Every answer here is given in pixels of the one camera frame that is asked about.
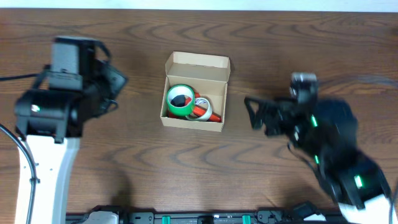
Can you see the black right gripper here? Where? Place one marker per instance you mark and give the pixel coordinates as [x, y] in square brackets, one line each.
[277, 114]

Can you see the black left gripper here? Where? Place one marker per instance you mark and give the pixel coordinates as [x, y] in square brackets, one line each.
[112, 79]

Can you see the white tape roll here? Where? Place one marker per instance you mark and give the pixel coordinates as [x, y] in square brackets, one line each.
[201, 115]

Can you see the red marker pen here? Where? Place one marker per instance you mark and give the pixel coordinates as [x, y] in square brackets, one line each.
[213, 118]

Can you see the brown cardboard box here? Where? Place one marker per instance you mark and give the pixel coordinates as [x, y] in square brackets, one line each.
[206, 75]

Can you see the green tape roll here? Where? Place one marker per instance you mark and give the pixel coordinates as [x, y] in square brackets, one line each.
[189, 99]

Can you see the red utility knife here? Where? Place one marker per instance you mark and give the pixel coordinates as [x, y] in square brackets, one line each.
[171, 115]

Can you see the black yellow correction tape dispenser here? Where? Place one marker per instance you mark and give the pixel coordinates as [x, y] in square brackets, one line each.
[178, 101]

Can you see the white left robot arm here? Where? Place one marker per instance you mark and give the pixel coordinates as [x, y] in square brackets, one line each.
[49, 129]

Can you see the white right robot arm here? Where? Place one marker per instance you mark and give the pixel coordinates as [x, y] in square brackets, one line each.
[325, 130]

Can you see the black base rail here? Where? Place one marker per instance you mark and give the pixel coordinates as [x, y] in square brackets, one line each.
[304, 213]

